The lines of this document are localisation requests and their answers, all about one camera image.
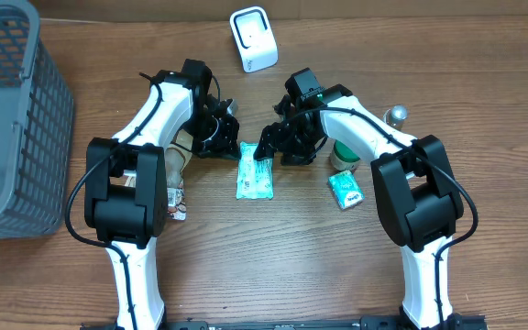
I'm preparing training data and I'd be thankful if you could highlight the brown Pantree snack pouch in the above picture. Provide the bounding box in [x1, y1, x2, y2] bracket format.
[124, 130, 194, 222]

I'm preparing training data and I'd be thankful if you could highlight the green lidded jar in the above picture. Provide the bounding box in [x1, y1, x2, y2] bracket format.
[329, 140, 361, 171]

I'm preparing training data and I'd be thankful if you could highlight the small teal white packet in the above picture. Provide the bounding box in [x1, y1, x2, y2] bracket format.
[328, 170, 365, 210]

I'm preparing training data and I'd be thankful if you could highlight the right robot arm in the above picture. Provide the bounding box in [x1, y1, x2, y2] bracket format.
[254, 84, 471, 329]

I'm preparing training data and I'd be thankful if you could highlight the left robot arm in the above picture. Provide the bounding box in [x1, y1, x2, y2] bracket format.
[82, 64, 240, 329]

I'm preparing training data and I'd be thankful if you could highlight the white barcode scanner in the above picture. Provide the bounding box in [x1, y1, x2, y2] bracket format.
[229, 5, 279, 73]

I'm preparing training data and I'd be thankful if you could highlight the grey plastic mesh basket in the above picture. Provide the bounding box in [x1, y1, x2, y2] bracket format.
[0, 1, 75, 239]

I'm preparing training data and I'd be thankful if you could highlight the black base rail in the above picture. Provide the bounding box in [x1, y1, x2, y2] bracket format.
[80, 313, 489, 330]

